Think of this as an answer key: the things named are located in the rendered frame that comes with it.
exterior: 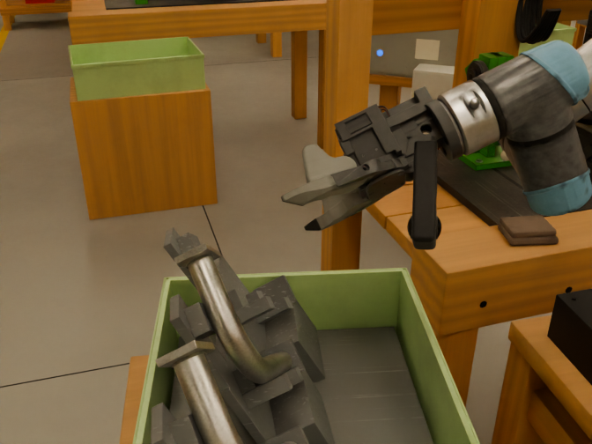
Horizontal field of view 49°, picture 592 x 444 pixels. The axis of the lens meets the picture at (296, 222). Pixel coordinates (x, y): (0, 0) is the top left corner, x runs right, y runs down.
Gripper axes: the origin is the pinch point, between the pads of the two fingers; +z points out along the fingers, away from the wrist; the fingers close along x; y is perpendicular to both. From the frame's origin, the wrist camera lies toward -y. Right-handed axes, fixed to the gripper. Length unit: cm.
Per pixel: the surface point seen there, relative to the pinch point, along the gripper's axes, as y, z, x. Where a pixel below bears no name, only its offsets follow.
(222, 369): -10.9, 15.5, -4.6
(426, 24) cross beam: 59, -48, -91
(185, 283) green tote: 8.2, 23.5, -33.3
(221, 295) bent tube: -4.1, 11.0, 0.9
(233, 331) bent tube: -8.3, 11.4, 0.6
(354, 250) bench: 17, -4, -116
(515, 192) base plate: 6, -44, -84
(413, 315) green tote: -12.6, -8.3, -35.6
